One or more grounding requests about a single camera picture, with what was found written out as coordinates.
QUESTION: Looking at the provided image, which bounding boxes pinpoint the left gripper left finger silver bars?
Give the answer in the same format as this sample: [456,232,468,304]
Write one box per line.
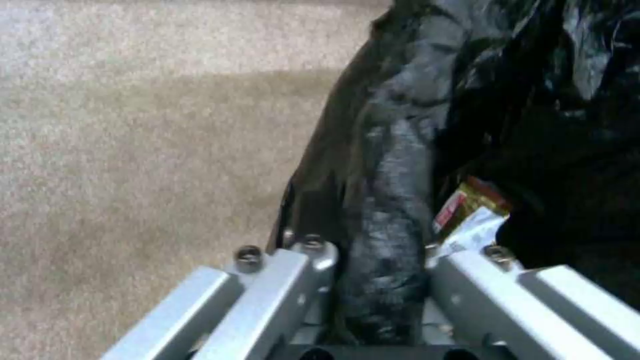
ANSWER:
[99,234,340,360]

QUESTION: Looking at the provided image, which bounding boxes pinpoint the red and gold snack wrapper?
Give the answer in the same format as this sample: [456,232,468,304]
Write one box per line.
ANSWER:
[430,176,514,260]

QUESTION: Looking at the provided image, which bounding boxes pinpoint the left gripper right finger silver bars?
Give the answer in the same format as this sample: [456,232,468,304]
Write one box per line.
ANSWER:
[423,242,640,360]

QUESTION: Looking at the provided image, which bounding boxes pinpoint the black plastic trash bag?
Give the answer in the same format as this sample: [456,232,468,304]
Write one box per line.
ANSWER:
[268,0,640,346]

